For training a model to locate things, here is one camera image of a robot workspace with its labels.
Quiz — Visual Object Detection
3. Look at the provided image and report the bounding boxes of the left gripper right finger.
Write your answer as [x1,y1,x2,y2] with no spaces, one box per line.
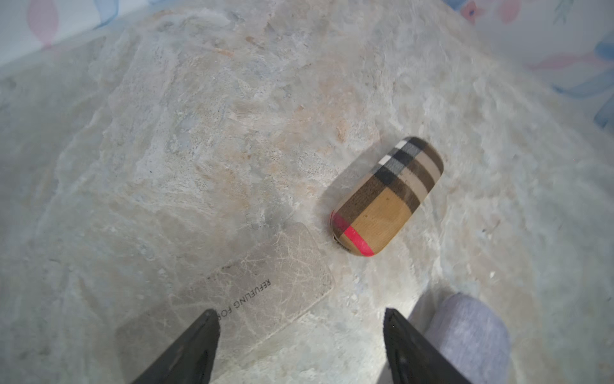
[383,308,470,384]

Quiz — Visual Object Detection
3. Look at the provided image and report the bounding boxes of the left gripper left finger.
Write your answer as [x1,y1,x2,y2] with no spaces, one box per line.
[133,309,221,384]

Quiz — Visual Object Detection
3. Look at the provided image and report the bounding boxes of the purple fabric eyeglass case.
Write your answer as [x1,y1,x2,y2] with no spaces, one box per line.
[409,288,511,383]

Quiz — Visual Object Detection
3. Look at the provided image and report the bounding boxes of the grey eyeglass case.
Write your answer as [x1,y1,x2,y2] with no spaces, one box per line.
[116,223,334,382]

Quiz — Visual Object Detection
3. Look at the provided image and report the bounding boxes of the plaid eyeglass case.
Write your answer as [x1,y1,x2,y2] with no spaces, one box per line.
[329,137,445,257]

